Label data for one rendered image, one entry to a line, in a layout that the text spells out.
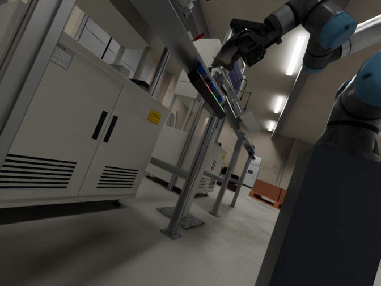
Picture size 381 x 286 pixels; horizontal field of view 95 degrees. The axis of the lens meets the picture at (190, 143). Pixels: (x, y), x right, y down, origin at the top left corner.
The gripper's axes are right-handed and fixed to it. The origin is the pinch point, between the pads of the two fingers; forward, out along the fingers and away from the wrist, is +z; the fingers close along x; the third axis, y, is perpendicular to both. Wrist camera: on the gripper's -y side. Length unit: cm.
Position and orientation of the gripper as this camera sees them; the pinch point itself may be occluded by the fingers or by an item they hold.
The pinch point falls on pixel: (214, 62)
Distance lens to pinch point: 66.4
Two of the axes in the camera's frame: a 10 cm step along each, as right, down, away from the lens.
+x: 4.3, 2.2, 8.8
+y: 3.7, 8.4, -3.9
